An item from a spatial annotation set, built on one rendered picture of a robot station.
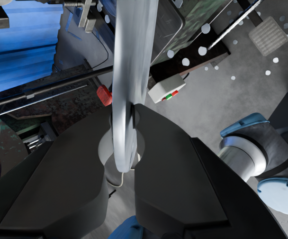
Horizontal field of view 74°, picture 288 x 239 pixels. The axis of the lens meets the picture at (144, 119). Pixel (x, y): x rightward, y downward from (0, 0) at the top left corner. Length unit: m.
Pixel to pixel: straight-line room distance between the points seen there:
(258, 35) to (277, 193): 0.64
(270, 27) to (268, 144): 0.56
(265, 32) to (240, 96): 0.40
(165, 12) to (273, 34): 0.63
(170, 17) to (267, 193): 0.47
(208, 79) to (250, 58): 0.26
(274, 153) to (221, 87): 0.77
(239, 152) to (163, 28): 0.32
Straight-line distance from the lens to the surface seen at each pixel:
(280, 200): 0.60
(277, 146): 0.56
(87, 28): 0.72
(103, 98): 0.69
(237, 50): 1.19
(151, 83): 0.70
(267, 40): 0.98
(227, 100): 1.28
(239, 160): 0.48
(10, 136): 1.63
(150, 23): 0.29
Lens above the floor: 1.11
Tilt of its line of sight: 38 degrees down
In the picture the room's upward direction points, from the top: 120 degrees counter-clockwise
